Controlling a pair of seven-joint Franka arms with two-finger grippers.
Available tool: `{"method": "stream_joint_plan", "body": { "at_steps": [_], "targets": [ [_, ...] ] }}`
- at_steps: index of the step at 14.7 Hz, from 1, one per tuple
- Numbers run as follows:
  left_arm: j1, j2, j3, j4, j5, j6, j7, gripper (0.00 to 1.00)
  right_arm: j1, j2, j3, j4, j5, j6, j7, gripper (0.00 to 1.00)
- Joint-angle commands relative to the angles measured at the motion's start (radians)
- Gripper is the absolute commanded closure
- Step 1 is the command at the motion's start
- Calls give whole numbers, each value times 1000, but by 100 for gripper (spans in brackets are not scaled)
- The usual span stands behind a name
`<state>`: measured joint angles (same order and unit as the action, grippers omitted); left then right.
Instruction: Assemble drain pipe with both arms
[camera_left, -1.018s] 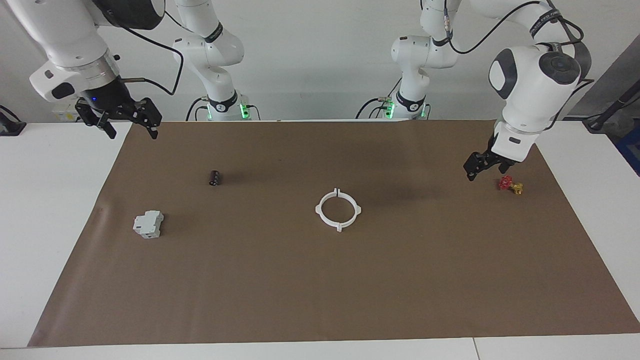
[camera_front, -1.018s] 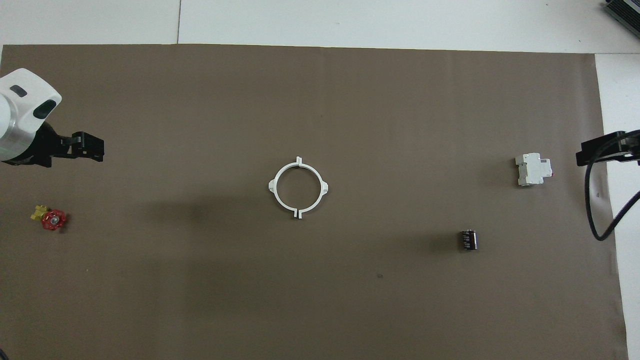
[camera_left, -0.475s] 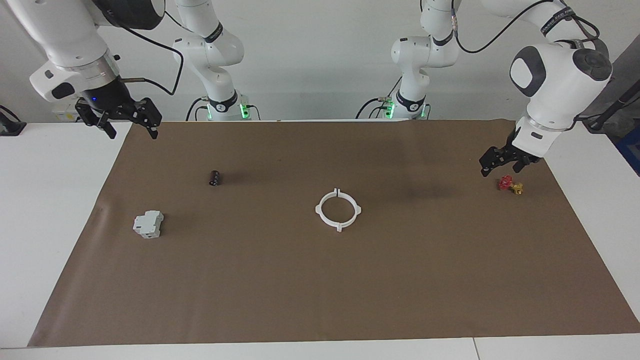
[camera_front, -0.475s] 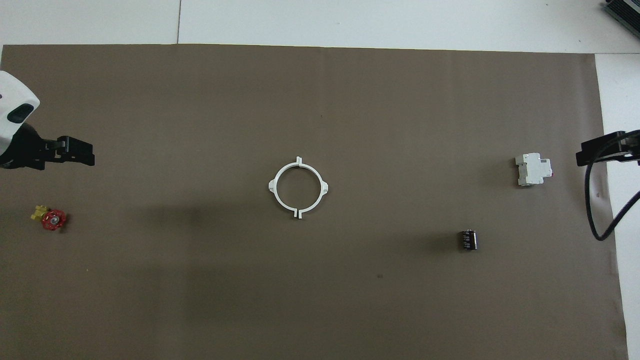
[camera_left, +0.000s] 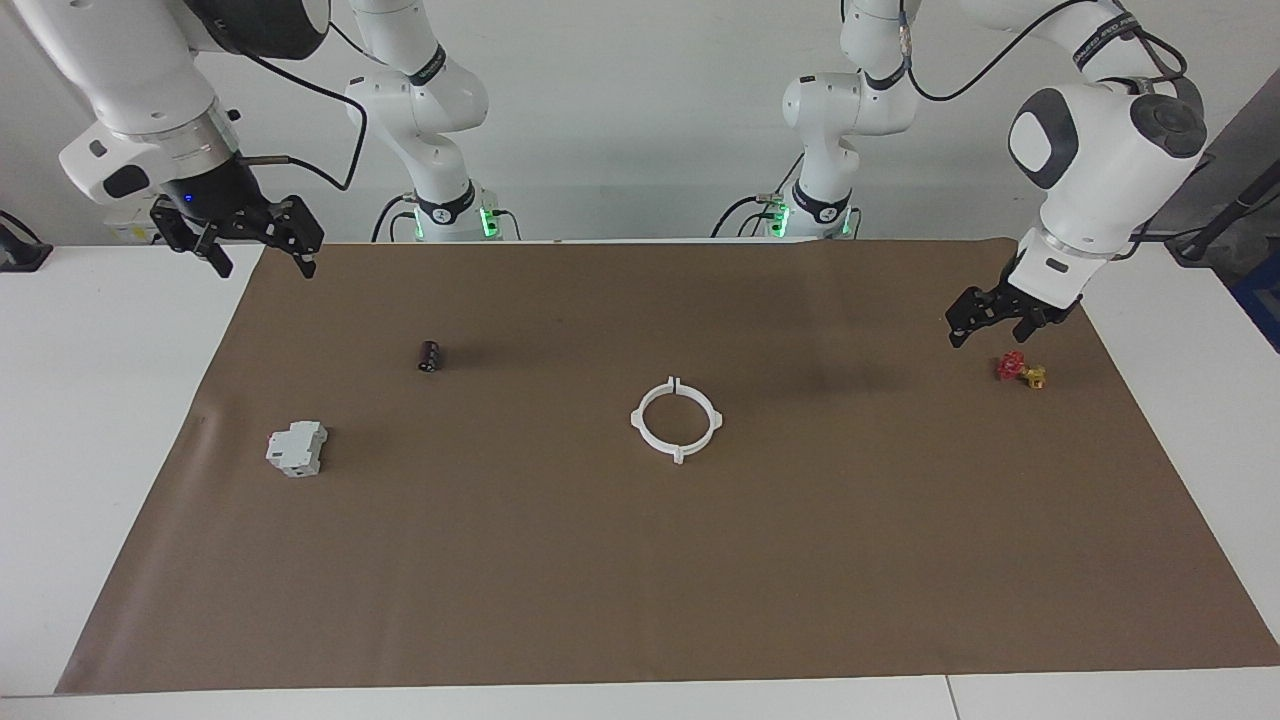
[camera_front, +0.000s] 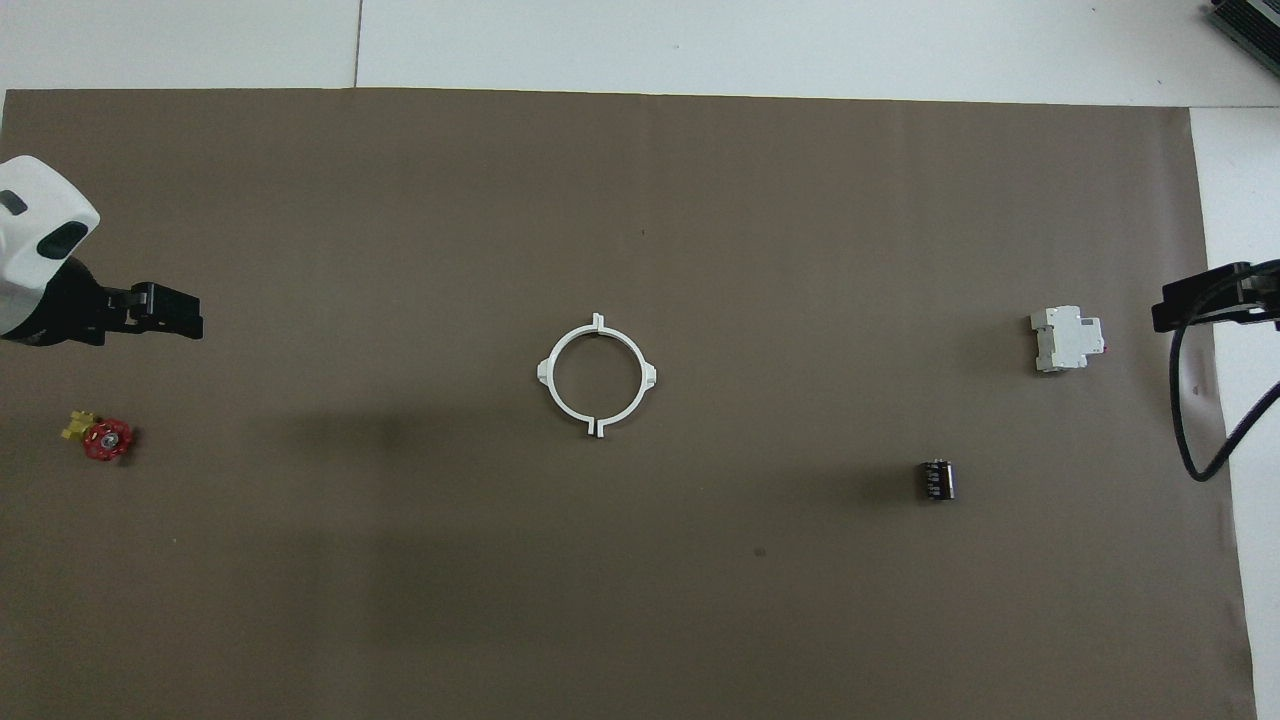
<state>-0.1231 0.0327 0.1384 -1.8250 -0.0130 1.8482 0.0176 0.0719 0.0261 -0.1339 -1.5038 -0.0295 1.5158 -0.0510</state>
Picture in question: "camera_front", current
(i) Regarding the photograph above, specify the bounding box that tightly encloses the black right arm gripper cable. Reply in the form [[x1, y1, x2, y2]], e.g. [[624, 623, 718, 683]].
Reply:
[[1170, 262, 1280, 484]]

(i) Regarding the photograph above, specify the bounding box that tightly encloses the brown paper table mat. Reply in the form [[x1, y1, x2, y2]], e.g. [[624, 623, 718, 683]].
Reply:
[[0, 88, 1259, 720]]

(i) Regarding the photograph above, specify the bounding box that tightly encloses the white circuit breaker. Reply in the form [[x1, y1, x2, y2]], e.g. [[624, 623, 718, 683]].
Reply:
[[1030, 305, 1107, 375]]

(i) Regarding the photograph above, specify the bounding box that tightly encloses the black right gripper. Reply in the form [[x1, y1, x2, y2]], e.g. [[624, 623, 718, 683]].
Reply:
[[1150, 258, 1280, 336]]

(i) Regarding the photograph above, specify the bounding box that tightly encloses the red-handled brass valve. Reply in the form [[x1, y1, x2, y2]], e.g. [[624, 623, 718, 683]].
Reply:
[[62, 410, 134, 463]]

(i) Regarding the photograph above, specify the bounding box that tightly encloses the white half-ring pipe clamp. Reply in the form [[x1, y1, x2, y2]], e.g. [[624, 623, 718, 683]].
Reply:
[[590, 313, 658, 441], [536, 313, 601, 439]]

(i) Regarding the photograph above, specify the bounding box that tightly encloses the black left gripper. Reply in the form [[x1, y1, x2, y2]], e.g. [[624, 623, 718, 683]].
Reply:
[[0, 255, 205, 348]]

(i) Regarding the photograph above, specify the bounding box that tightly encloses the grey ribbed device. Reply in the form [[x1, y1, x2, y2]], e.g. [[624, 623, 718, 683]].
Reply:
[[1205, 0, 1280, 76]]

